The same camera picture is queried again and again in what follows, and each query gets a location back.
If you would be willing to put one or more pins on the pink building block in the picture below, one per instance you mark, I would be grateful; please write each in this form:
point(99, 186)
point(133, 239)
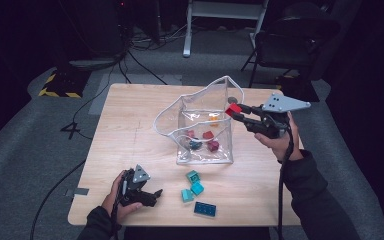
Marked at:
point(190, 133)

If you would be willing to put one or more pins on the green studded building block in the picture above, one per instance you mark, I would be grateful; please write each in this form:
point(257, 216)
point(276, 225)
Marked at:
point(192, 176)

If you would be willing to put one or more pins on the black chair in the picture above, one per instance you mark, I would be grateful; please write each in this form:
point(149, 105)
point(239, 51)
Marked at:
point(280, 50)

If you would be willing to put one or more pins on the dark equipment case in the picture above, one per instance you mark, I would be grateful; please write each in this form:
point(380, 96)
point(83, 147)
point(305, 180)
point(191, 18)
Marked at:
point(96, 26)

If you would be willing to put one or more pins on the teal sloped building block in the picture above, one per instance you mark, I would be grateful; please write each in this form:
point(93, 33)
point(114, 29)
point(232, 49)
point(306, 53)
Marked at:
point(187, 195)

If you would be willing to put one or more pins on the clear plastic bag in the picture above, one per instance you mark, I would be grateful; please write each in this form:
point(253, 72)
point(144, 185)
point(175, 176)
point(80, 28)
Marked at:
point(206, 156)

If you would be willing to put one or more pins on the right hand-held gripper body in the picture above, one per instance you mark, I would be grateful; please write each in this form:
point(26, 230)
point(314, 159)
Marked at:
point(280, 103)

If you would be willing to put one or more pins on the grey tape strip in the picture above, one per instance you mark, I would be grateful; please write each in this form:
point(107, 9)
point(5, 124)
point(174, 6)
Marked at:
point(81, 191)

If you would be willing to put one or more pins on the cyan building block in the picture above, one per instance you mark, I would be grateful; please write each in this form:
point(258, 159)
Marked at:
point(197, 188)

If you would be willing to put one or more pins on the long dark blue brick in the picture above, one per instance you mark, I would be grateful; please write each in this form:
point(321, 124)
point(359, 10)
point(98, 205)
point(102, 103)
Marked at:
point(205, 209)

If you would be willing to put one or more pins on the white desk frame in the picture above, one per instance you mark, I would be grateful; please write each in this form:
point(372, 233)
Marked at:
point(187, 33)

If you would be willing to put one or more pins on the maroon building block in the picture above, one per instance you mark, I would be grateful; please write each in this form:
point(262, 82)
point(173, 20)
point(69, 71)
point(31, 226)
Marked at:
point(213, 145)

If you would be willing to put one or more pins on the black yellow striped base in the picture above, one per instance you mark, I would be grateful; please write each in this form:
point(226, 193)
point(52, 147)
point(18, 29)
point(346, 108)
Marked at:
point(300, 91)
point(63, 85)

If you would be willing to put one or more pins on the orange building block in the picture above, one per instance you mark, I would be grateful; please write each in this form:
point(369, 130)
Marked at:
point(213, 119)

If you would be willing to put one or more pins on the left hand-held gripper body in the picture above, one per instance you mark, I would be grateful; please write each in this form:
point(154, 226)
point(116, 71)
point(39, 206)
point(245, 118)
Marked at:
point(140, 175)

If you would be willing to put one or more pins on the person's left hand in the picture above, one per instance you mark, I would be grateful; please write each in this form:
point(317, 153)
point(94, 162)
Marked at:
point(111, 205)

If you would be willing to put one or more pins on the person's right hand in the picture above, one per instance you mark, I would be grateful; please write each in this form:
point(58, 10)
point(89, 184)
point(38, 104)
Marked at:
point(285, 146)

